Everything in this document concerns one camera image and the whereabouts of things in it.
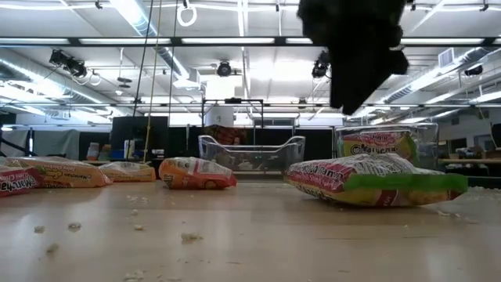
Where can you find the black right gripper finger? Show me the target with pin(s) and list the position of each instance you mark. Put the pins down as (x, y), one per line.
(352, 78)

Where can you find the orange Maruchan noodle packet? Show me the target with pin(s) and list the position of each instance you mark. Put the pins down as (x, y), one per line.
(129, 173)
(195, 176)
(66, 174)

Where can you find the red green Maruchan noodle packet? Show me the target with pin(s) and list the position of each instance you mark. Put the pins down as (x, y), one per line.
(17, 182)
(372, 184)
(375, 147)

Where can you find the black ceiling spotlight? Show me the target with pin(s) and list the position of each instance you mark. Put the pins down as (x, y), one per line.
(224, 69)
(68, 62)
(473, 70)
(321, 66)

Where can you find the white air vent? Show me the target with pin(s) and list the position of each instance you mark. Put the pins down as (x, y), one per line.
(446, 57)

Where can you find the pile of red-green packets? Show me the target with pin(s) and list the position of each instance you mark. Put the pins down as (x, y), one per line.
(426, 145)

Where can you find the clear plastic bin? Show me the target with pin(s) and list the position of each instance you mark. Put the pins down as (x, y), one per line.
(250, 154)

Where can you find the person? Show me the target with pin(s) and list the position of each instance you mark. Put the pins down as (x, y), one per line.
(227, 135)

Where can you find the white cylindrical container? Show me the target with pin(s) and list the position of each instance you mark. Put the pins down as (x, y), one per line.
(219, 116)

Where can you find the wooden background desk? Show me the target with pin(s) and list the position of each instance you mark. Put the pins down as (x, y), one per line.
(469, 161)

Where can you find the black overhead beam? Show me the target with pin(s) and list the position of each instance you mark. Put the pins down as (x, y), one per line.
(176, 41)

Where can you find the black panel screen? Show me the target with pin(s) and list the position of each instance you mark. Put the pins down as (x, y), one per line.
(137, 135)

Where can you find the blue box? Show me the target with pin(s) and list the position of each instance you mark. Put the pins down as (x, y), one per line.
(117, 154)

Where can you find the white noodle crumb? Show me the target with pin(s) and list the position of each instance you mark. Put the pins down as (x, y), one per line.
(139, 227)
(74, 226)
(134, 275)

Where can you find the grey hanging cloth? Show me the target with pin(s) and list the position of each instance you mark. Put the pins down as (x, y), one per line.
(55, 143)

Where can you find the silver ceiling duct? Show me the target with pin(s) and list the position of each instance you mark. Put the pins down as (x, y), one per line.
(137, 19)
(39, 82)
(438, 74)

